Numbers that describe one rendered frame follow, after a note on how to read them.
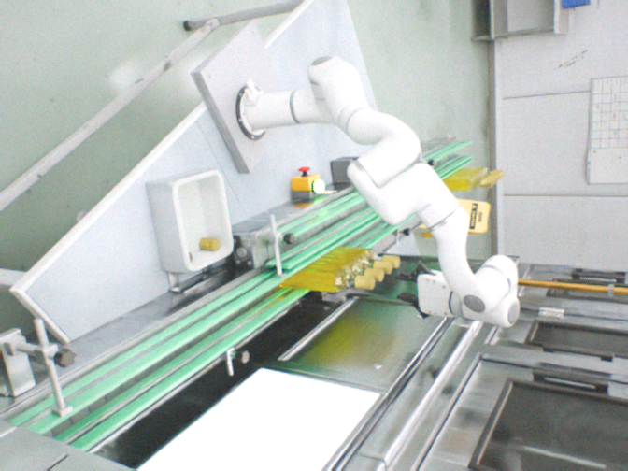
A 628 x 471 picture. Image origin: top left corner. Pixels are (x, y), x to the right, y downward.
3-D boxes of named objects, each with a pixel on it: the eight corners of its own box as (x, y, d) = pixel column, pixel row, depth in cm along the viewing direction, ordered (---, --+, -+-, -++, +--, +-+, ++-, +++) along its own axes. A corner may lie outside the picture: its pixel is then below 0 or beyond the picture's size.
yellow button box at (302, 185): (292, 198, 183) (310, 199, 179) (289, 177, 181) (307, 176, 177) (303, 193, 189) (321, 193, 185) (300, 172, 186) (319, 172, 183)
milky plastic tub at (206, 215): (163, 272, 135) (189, 275, 131) (145, 182, 129) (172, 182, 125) (210, 250, 149) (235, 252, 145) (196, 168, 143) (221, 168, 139)
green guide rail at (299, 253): (264, 267, 149) (289, 269, 145) (264, 264, 149) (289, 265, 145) (457, 157, 291) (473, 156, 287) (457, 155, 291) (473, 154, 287)
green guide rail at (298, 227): (261, 241, 147) (285, 242, 143) (260, 237, 147) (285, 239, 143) (457, 143, 289) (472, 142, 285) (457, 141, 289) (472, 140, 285)
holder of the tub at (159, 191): (166, 291, 137) (190, 294, 133) (145, 182, 130) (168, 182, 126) (212, 268, 151) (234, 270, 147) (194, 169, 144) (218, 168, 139)
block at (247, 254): (234, 268, 149) (254, 270, 145) (228, 235, 146) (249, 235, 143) (241, 264, 152) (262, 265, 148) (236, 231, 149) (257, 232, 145)
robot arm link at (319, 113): (298, 134, 151) (351, 128, 143) (281, 90, 143) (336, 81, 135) (311, 116, 157) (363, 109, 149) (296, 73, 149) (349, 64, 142)
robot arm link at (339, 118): (349, 149, 132) (329, 86, 122) (318, 118, 151) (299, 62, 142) (385, 132, 132) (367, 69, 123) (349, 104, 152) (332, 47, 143)
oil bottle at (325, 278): (278, 287, 156) (345, 294, 145) (276, 268, 155) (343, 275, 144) (290, 279, 161) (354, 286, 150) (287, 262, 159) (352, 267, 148)
